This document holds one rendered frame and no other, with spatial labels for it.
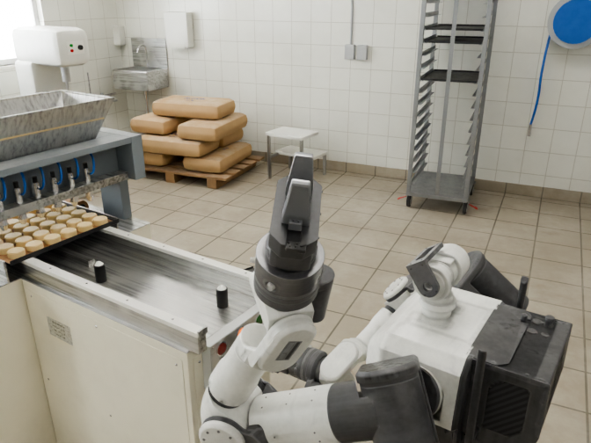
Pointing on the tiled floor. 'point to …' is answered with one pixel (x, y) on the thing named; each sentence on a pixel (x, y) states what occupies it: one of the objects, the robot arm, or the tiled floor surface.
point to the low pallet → (176, 170)
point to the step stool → (293, 146)
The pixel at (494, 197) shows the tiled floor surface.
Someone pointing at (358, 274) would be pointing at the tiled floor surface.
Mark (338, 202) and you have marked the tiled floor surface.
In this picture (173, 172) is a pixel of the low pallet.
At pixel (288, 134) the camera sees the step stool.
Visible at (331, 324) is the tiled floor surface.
